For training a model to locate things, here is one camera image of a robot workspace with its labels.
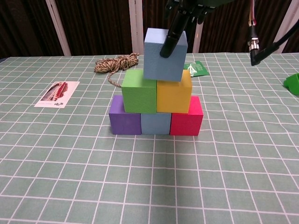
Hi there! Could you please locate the light blue foam cube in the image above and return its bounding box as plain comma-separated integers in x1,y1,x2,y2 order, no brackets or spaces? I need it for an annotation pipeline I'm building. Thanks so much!
140,112,172,135
142,28,189,83

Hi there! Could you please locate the green foam cube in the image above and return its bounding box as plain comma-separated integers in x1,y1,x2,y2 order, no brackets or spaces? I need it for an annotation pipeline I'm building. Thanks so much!
121,69,157,114

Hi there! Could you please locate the white postcard with red picture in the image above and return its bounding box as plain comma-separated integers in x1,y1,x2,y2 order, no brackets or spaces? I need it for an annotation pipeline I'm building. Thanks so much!
34,81,80,108

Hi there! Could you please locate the pink foam cube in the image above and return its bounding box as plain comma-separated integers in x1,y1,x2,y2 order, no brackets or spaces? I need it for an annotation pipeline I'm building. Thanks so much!
169,95,203,136

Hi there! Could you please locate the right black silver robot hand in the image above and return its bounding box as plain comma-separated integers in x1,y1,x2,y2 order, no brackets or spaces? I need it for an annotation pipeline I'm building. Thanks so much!
160,0,234,58

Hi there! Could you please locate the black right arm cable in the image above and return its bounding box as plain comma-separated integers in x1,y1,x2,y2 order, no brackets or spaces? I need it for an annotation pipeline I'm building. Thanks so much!
247,0,299,67

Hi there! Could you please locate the braided multicolour rope bundle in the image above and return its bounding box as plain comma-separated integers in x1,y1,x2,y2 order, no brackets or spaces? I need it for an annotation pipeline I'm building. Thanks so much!
94,52,140,88

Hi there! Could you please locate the green plastic grid tray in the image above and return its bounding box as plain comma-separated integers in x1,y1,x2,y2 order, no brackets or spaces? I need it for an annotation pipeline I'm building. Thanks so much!
283,73,299,96

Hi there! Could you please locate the green checkered tablecloth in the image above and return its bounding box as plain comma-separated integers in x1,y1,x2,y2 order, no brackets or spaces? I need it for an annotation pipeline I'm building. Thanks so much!
0,53,299,224

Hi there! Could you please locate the yellow foam cube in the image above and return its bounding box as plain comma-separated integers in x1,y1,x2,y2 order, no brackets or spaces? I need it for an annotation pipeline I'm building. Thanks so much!
156,70,192,114

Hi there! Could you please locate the green foil packet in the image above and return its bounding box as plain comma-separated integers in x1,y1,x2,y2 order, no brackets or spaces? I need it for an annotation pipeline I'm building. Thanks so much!
183,60,208,77

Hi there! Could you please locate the dark pleated curtain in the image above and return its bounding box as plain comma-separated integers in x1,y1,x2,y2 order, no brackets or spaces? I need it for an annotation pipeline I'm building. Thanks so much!
0,0,299,59

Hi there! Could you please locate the purple foam cube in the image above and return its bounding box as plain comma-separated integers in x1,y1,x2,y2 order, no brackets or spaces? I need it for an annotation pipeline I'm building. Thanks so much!
109,95,142,135

